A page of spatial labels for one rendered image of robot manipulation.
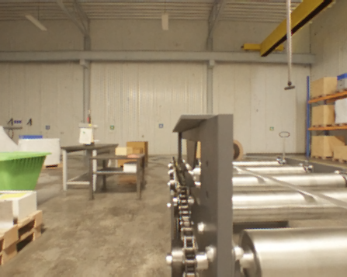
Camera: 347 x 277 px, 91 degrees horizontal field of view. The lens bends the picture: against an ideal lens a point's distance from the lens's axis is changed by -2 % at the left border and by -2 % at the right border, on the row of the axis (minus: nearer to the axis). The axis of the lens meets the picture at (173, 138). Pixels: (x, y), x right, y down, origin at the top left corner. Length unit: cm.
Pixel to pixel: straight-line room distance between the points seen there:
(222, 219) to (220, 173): 8
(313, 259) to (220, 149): 29
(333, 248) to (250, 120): 1173
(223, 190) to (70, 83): 1280
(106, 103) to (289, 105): 1153
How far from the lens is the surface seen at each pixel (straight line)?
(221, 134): 30
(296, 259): 46
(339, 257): 51
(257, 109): 1241
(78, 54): 1257
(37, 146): 738
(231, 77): 1220
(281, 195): 78
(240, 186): 101
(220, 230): 33
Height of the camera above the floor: 112
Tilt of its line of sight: 1 degrees down
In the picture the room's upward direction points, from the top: straight up
